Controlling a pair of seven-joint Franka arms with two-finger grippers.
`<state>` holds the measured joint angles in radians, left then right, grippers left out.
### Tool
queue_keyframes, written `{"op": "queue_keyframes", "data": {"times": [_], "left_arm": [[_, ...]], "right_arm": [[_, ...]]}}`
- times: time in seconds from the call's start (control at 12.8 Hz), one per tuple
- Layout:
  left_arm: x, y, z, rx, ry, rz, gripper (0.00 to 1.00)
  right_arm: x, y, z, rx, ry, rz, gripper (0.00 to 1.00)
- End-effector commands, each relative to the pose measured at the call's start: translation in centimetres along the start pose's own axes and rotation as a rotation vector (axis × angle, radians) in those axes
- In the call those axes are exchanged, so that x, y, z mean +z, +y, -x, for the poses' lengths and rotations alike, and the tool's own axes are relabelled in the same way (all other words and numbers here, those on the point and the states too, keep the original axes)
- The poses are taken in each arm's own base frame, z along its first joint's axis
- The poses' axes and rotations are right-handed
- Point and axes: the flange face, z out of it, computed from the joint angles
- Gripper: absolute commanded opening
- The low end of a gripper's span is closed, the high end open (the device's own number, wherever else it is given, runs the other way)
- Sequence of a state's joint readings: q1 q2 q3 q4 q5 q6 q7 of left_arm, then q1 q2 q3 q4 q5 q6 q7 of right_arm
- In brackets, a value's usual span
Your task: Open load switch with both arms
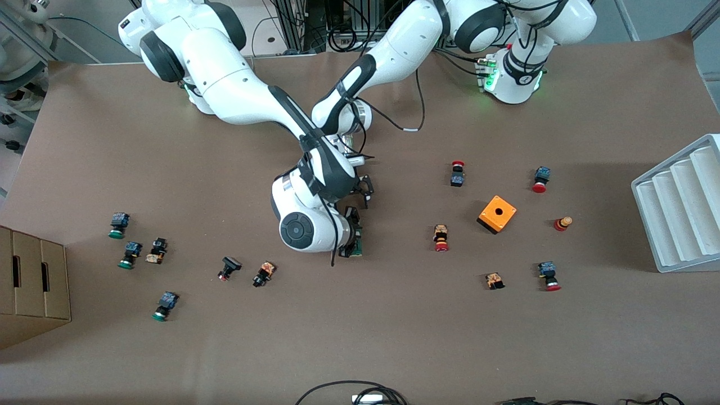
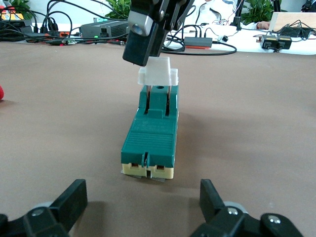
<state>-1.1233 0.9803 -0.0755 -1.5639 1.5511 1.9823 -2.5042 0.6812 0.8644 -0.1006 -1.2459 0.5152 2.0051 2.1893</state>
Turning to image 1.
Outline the black round button orange block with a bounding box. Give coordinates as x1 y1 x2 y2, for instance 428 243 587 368
252 261 276 289

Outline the black square pushbutton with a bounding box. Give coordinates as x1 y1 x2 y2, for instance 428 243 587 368
218 256 242 282

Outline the green pushbutton with blue block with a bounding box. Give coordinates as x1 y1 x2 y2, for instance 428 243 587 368
108 212 131 240
151 291 179 322
118 242 143 270

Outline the white ridged plastic tray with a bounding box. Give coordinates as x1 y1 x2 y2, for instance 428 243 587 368
631 134 720 273

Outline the grey metal bar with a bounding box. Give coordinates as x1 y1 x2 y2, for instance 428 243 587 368
613 0 642 43

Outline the brown cardboard box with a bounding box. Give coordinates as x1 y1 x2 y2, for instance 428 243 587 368
0 226 72 350

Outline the grey metal machine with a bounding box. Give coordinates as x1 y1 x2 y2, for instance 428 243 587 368
0 0 62 116

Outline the aluminium profile bar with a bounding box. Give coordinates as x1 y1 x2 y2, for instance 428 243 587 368
689 0 720 40

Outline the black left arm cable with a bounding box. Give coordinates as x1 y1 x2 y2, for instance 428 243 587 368
337 70 425 161

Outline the orange button enclosure box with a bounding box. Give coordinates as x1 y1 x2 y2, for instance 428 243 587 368
477 195 517 235

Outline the black cable coil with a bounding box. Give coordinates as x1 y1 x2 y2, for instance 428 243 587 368
328 25 361 53

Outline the black looped cable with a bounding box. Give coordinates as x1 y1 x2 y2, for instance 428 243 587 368
295 381 408 405

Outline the aluminium frame post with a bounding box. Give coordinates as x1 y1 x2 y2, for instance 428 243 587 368
284 0 327 54

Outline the black switch with orange block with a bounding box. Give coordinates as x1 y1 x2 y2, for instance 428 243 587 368
145 237 168 265

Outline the black flat cable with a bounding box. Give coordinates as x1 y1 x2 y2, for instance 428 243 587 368
498 397 600 405

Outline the thin black curly cable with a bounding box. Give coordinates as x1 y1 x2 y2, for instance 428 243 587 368
622 392 687 405

